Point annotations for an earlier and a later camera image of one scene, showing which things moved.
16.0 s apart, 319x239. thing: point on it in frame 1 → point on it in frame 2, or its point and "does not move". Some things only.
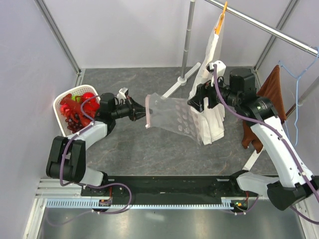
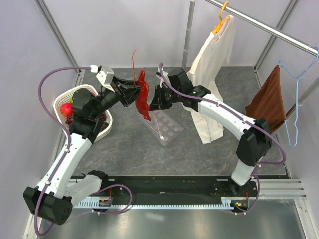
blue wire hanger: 297,107 does not move
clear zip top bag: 174,114 → 164,126
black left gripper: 136,111 → 128,93
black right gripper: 203,90 → 157,103
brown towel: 271,88 does not move
